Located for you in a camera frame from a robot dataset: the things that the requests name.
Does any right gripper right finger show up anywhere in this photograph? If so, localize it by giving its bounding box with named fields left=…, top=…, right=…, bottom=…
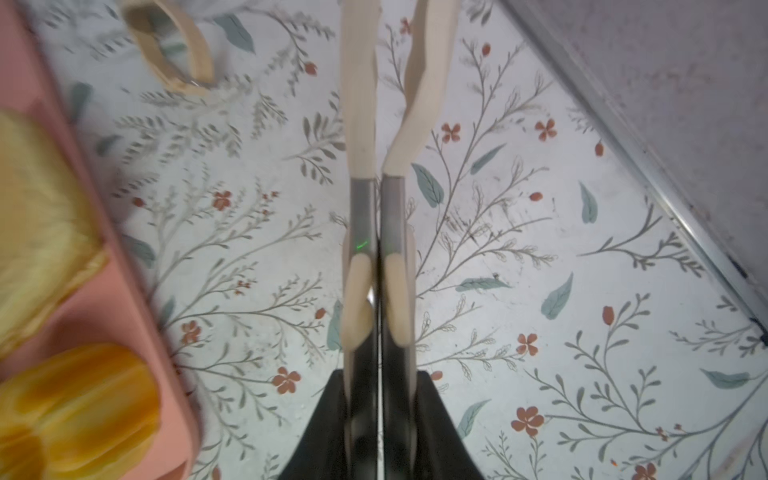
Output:
left=414, top=371, right=483, bottom=480

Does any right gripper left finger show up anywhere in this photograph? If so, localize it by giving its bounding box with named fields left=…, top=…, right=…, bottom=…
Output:
left=278, top=370, right=348, bottom=480

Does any golden bundt bread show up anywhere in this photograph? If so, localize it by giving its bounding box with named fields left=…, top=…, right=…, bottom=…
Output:
left=1, top=343, right=161, bottom=479

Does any triangular toast bread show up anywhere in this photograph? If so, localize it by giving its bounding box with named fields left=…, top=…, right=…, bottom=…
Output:
left=1, top=110, right=107, bottom=357

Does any pink plastic tray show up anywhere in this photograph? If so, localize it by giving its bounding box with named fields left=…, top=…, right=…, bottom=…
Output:
left=1, top=1, right=200, bottom=479

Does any tape roll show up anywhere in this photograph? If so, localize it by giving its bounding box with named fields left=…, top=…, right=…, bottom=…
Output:
left=119, top=0, right=216, bottom=96

